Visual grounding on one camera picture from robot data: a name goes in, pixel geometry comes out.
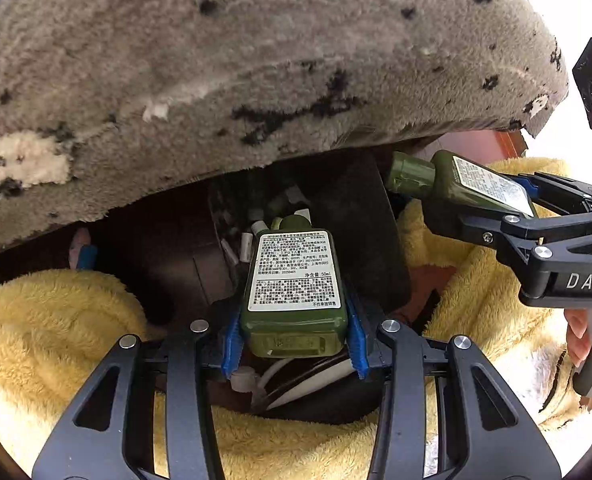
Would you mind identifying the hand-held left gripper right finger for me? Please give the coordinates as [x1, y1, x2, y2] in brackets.
[345, 290, 563, 480]

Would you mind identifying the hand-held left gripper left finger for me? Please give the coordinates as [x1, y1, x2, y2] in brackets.
[30, 307, 247, 480]

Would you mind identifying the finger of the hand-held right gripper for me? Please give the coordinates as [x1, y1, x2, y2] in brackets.
[513, 171, 592, 214]
[422, 199, 592, 267]

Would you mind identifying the dark green bottle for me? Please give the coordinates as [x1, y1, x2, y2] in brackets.
[385, 150, 539, 221]
[238, 214, 351, 359]

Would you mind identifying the person's right hand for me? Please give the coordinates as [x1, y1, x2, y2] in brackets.
[565, 308, 592, 367]

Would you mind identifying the white small cap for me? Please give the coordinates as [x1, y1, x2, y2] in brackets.
[231, 366, 257, 393]

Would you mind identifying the pink blue small object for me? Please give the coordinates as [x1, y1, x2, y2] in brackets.
[70, 227, 99, 271]

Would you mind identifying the yellow fluffy blanket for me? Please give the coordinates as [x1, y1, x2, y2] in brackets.
[0, 157, 592, 480]

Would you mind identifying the grey printed blanket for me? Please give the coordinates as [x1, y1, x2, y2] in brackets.
[0, 0, 569, 266]

